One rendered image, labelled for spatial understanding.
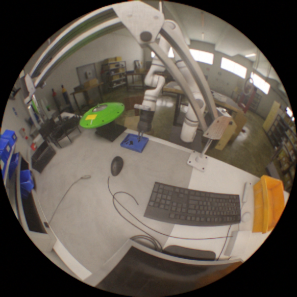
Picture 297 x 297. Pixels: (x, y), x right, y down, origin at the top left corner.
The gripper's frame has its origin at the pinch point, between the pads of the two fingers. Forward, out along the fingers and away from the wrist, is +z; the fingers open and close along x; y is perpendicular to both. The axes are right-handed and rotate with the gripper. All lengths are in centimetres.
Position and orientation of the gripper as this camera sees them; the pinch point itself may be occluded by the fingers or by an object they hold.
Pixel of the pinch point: (139, 141)
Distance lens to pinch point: 54.1
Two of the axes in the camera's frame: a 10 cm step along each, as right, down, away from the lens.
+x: -8.5, -3.8, 3.6
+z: -2.1, 8.8, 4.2
